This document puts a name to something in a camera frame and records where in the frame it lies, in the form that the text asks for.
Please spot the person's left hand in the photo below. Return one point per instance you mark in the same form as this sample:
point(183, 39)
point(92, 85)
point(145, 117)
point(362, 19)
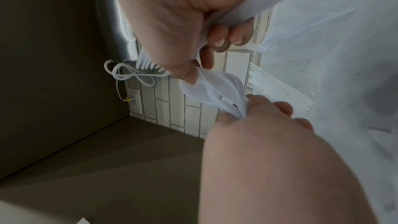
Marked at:
point(264, 169)

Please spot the person's right hand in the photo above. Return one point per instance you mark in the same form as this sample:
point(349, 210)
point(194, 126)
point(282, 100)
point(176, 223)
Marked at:
point(171, 16)

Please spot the handful of white plastic forks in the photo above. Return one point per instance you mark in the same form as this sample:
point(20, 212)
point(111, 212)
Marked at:
point(248, 4)

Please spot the brown partition panel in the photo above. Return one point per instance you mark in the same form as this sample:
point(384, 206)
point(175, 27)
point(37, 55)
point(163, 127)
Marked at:
point(62, 70)

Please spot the steel wall dispenser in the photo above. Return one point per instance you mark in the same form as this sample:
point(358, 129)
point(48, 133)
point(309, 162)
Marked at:
point(121, 28)

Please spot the white wall outlet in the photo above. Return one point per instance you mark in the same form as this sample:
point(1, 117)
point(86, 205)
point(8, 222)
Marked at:
point(135, 101)

